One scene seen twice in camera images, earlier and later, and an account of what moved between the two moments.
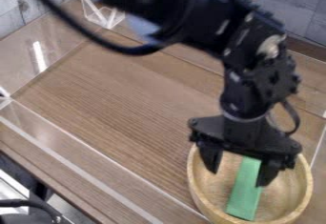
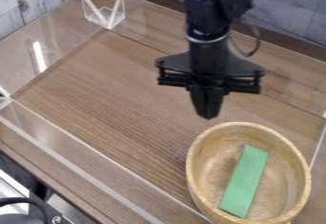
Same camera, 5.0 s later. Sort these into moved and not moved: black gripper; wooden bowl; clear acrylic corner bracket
Moved: black gripper
Not moved: clear acrylic corner bracket; wooden bowl
